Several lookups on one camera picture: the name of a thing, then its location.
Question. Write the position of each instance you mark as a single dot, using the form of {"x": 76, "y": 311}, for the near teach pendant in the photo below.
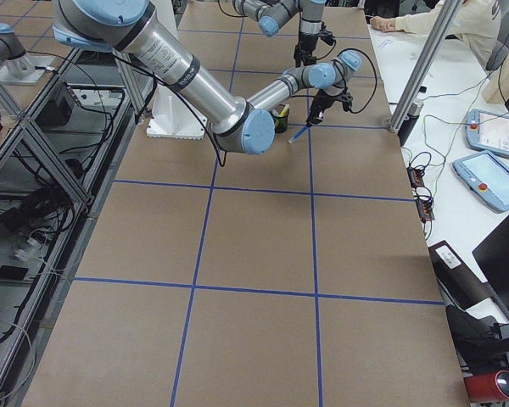
{"x": 487, "y": 177}

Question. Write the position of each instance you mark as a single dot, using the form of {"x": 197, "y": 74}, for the black mesh pen cup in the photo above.
{"x": 280, "y": 123}

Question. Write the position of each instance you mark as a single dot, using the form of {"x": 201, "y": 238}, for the teach pendant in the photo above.
{"x": 488, "y": 131}
{"x": 487, "y": 177}

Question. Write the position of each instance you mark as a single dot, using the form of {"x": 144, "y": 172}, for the black monitor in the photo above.
{"x": 492, "y": 257}

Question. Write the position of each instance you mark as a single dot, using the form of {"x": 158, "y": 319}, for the red cylinder speaker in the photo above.
{"x": 492, "y": 387}

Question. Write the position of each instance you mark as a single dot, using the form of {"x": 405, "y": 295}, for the orange usb hub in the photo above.
{"x": 423, "y": 197}

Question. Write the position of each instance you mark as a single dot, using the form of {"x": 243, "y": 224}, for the far teach pendant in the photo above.
{"x": 488, "y": 131}

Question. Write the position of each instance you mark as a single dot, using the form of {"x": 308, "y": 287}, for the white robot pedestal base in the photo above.
{"x": 170, "y": 117}

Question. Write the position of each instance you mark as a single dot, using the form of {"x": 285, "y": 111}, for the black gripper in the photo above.
{"x": 306, "y": 44}
{"x": 321, "y": 102}

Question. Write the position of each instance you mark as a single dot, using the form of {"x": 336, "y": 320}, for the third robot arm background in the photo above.
{"x": 17, "y": 67}

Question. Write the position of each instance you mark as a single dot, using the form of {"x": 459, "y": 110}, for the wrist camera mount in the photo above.
{"x": 346, "y": 100}
{"x": 327, "y": 37}

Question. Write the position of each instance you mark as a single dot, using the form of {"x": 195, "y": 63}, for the aluminium frame post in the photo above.
{"x": 431, "y": 46}

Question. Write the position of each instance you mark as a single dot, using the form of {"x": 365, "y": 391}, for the blue marker pen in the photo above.
{"x": 298, "y": 134}

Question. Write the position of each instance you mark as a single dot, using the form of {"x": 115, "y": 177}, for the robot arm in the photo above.
{"x": 272, "y": 17}
{"x": 240, "y": 125}

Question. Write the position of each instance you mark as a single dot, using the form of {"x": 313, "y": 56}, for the black thermos bottle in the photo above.
{"x": 410, "y": 121}

